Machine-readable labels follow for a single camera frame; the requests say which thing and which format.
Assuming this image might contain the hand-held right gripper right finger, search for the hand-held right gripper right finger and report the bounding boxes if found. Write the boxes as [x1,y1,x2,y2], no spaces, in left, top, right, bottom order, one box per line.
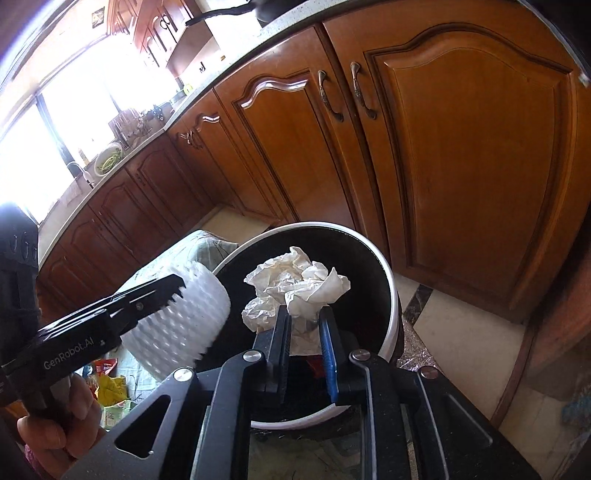
[318,307,541,480]

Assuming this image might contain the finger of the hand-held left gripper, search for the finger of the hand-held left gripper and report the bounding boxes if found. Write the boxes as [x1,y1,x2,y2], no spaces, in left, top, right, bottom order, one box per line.
[95,274,186,315]
[113,288,188,340]

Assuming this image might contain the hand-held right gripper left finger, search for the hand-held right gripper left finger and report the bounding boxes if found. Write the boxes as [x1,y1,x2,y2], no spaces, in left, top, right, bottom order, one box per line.
[62,305,293,480]

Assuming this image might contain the white paper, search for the white paper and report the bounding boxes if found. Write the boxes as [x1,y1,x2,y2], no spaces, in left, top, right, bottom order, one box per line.
[242,246,352,356]

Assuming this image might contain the white-rimmed bin with black bag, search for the white-rimmed bin with black bag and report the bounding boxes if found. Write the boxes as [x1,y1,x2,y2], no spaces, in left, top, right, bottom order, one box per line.
[210,222,402,430]

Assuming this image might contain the person's left hand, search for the person's left hand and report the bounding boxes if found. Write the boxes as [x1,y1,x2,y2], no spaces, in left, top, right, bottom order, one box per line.
[17,374,107,478]

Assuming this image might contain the yellow snack packet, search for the yellow snack packet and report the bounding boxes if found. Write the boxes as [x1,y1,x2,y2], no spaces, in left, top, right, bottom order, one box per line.
[95,374,127,408]

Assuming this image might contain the silver foil mat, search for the silver foil mat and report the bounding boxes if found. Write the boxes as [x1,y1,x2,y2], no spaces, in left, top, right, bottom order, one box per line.
[396,314,446,372]

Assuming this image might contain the chrome faucet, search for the chrome faucet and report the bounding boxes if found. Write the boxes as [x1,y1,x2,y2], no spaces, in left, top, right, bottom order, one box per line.
[67,161,96,189]

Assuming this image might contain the white colander with greens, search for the white colander with greens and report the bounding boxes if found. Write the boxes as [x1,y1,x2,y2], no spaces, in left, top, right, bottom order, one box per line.
[93,142,124,176]

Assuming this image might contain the dish rack with utensils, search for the dish rack with utensils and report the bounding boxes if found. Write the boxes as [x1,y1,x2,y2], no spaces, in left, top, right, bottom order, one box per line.
[108,105,167,145]

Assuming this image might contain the arched wooden cabinet door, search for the arched wooden cabinet door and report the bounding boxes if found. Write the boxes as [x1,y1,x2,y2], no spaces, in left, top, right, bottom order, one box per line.
[215,28,389,259]

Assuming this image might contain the large kitchen window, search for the large kitchen window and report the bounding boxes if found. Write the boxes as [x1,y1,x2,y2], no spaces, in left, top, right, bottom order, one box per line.
[0,32,185,222]

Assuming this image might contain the grey stone countertop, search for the grey stone countertop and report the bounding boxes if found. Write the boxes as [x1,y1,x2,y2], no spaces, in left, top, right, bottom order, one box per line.
[37,0,352,268]

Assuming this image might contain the large wooden cabinet door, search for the large wooden cabinet door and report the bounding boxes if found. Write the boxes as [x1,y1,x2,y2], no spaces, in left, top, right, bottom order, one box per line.
[323,9,588,324]

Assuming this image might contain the brown range hood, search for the brown range hood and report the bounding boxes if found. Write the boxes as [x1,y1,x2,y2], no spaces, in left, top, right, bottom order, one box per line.
[166,22,223,78]

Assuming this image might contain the black frying pan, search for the black frying pan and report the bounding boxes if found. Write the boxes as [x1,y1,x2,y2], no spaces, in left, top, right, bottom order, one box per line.
[185,0,296,28]

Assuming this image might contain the bronze cabinet handle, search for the bronze cabinet handle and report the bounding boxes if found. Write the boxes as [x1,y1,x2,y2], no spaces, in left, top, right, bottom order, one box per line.
[349,62,378,120]
[318,70,345,123]

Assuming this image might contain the wooden wall cabinets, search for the wooden wall cabinets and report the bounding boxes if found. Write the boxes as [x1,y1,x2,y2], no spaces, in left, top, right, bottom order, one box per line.
[106,0,200,70]

